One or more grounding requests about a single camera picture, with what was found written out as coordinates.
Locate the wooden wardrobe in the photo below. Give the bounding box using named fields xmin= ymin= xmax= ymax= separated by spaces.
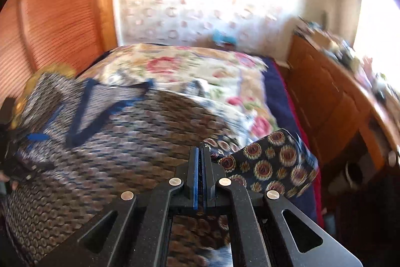
xmin=1 ymin=0 xmax=117 ymax=99

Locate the navy patterned silk garment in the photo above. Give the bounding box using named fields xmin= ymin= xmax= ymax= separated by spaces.
xmin=1 ymin=73 xmax=318 ymax=266

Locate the navy blue blanket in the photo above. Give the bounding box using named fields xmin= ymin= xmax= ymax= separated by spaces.
xmin=261 ymin=57 xmax=324 ymax=228

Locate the wooden sideboard cabinet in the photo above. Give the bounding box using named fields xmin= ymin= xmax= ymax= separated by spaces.
xmin=285 ymin=34 xmax=399 ymax=170

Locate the gold yellow cushion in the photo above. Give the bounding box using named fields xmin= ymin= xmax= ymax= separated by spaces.
xmin=10 ymin=62 xmax=77 ymax=130

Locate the white waste bin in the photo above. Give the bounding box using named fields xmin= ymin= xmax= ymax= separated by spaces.
xmin=328 ymin=162 xmax=364 ymax=196

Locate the floral bedspread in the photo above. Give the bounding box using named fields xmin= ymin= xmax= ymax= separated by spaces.
xmin=80 ymin=43 xmax=278 ymax=140

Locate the turquoise toy on bed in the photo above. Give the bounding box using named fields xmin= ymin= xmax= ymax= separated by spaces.
xmin=212 ymin=30 xmax=237 ymax=47

